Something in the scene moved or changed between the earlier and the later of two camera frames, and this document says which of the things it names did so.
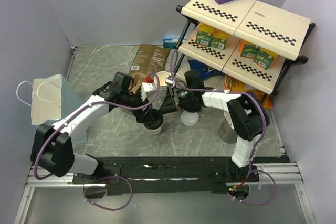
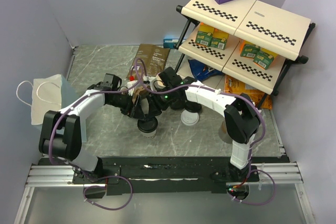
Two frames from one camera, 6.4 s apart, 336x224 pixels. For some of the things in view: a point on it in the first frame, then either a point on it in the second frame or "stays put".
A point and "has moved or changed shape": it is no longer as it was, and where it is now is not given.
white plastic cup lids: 189,118 stays put
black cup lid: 157,120 has moved or changed shape
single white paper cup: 155,132 → 149,135
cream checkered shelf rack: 246,38 stays put
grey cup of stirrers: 227,133 stays put
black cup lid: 192,107 stays put
